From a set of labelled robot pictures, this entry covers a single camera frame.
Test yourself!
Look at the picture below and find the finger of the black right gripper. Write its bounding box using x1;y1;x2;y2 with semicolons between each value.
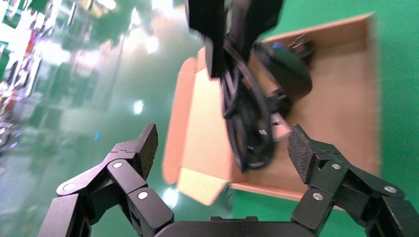
229;0;284;63
185;0;230;79

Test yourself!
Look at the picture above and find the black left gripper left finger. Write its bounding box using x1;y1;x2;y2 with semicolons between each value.
38;123;175;237

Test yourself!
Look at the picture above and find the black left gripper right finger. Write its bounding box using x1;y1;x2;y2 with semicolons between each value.
288;123;419;237

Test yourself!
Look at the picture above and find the black computer mouse with cable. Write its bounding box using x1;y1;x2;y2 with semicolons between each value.
220;40;314;174

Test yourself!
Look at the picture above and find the open brown cardboard box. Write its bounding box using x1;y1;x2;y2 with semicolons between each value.
162;13;382;210

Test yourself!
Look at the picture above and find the green table cloth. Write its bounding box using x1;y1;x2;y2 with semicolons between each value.
209;0;419;237

